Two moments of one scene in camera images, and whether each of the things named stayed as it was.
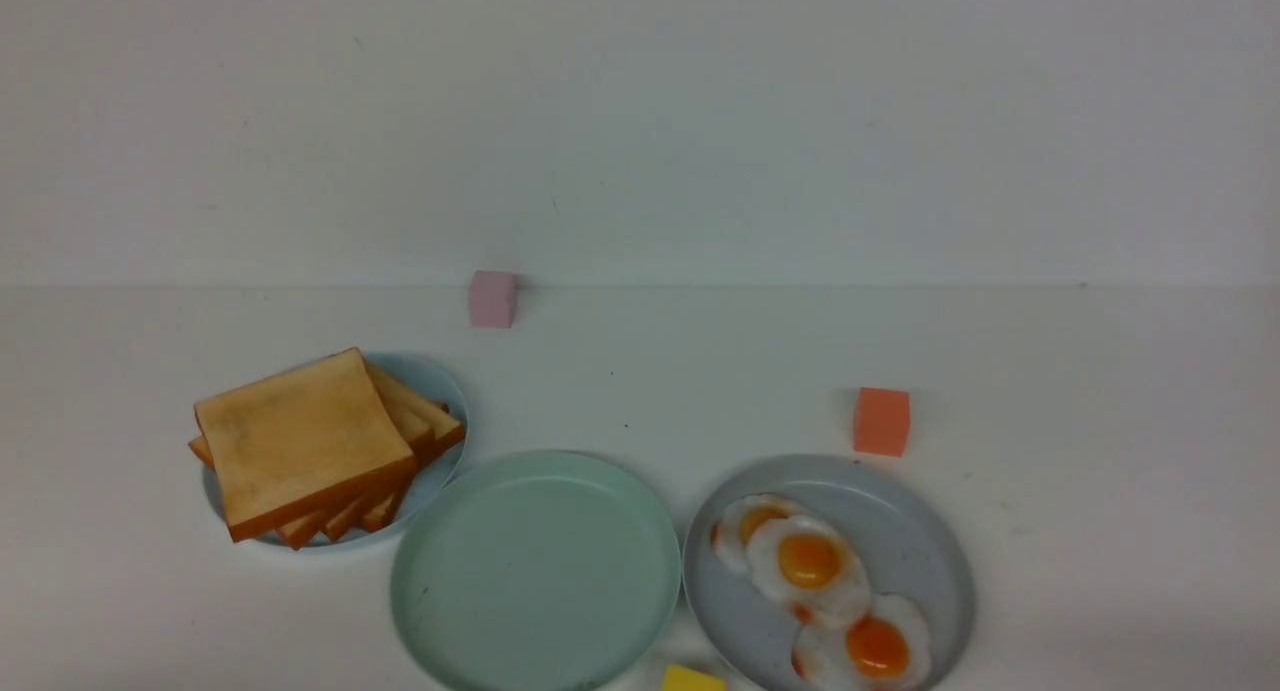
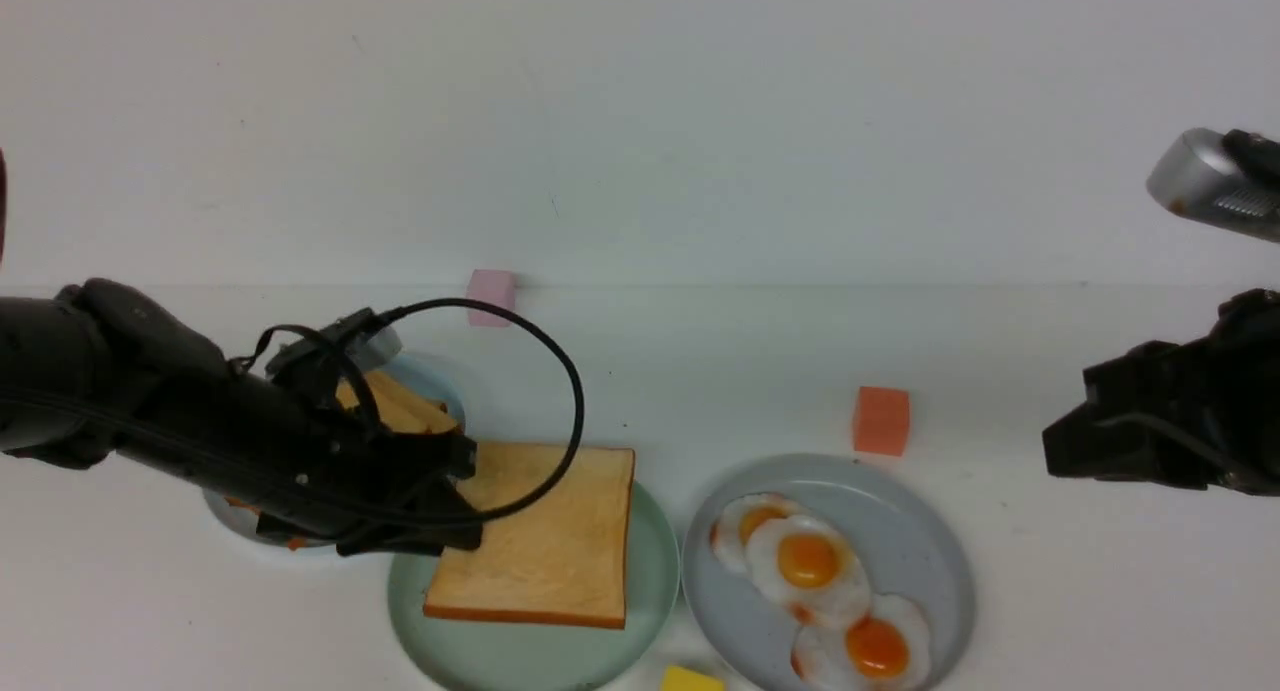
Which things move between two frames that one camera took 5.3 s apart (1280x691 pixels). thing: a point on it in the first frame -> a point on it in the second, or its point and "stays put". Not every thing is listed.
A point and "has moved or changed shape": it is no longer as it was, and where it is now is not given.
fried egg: (811, 568) stays put
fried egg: (733, 525) stays put
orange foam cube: (883, 418) stays put
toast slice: (298, 446) has moved or changed shape
